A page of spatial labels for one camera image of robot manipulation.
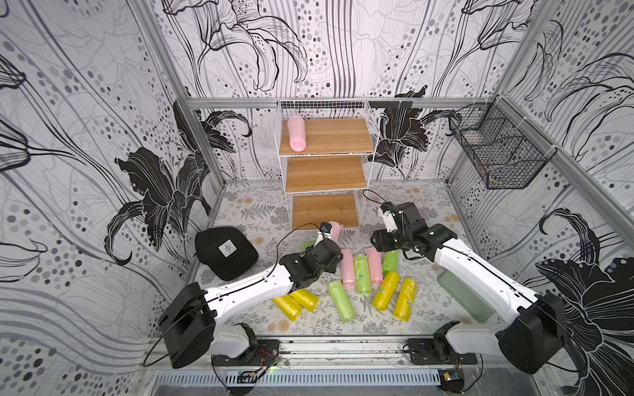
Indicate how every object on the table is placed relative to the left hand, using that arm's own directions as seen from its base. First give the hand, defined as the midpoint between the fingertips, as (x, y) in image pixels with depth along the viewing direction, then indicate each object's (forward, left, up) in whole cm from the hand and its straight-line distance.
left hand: (330, 257), depth 82 cm
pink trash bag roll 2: (-1, -6, -6) cm, 9 cm away
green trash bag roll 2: (+3, -22, -6) cm, 23 cm away
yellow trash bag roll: (-14, +12, -8) cm, 20 cm away
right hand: (+6, -17, +5) cm, 19 cm away
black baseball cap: (+3, +39, -5) cm, 39 cm away
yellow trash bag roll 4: (-13, -24, -7) cm, 28 cm away
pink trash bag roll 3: (+1, -17, -7) cm, 18 cm away
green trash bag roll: (-3, -12, -6) cm, 14 cm away
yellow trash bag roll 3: (-5, -21, -7) cm, 22 cm away
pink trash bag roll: (+8, -2, +6) cm, 10 cm away
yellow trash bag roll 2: (-12, +8, -7) cm, 16 cm away
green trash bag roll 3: (-12, -4, -8) cm, 15 cm away
